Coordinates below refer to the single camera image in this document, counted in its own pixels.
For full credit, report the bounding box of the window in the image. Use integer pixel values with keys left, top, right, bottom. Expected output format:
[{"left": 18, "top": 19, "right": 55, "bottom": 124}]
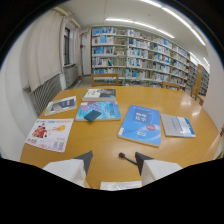
[{"left": 63, "top": 27, "right": 71, "bottom": 66}]

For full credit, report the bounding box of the large white bookshelf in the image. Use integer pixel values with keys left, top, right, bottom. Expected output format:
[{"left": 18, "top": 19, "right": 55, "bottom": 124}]
[{"left": 90, "top": 26, "right": 191, "bottom": 89}]

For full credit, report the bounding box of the white curtain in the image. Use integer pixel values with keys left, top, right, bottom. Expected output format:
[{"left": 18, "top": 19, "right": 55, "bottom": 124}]
[{"left": 20, "top": 9, "right": 67, "bottom": 93}]

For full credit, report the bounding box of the grey radiator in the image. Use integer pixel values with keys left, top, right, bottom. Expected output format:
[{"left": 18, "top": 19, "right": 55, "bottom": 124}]
[{"left": 23, "top": 73, "right": 63, "bottom": 116}]

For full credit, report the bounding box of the wooden chair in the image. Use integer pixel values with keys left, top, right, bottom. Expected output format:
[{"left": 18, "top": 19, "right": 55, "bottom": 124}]
[
  {"left": 161, "top": 80, "right": 186, "bottom": 92},
  {"left": 194, "top": 93, "right": 207, "bottom": 107},
  {"left": 90, "top": 73, "right": 120, "bottom": 88}
]

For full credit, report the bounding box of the white paper sheet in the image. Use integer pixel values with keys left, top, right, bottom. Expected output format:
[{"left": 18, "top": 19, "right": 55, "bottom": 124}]
[{"left": 99, "top": 180, "right": 143, "bottom": 192}]

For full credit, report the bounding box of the colourful blue-purple book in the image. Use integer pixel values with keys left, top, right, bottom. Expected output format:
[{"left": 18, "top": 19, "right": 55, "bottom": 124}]
[{"left": 75, "top": 100, "right": 122, "bottom": 123}]

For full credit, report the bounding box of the white EMS flyer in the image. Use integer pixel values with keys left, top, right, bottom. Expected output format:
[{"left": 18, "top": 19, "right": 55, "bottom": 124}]
[{"left": 25, "top": 118, "right": 75, "bottom": 154}]

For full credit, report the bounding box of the green and dark book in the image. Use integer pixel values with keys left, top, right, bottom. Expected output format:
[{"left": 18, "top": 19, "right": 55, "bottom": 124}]
[{"left": 81, "top": 88, "right": 117, "bottom": 103}]

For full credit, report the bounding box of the small dark blue case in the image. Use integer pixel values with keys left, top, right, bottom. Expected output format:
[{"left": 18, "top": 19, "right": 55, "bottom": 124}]
[{"left": 83, "top": 109, "right": 103, "bottom": 123}]

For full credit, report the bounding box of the grey-green booklet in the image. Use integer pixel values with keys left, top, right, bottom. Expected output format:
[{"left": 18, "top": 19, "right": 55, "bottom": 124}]
[{"left": 44, "top": 95, "right": 78, "bottom": 117}]

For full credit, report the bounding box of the blue textbook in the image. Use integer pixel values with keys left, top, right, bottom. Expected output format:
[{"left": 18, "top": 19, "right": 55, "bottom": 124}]
[{"left": 117, "top": 104, "right": 162, "bottom": 148}]

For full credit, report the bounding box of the grey and blue book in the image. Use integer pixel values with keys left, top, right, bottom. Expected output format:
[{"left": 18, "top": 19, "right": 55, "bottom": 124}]
[{"left": 159, "top": 112, "right": 197, "bottom": 139}]

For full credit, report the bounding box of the black pen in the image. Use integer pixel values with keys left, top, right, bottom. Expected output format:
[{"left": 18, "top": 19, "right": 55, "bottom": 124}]
[{"left": 118, "top": 152, "right": 138, "bottom": 166}]

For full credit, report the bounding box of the wooden bookshelf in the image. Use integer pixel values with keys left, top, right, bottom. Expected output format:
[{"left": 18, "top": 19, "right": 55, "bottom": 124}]
[{"left": 190, "top": 63, "right": 211, "bottom": 98}]

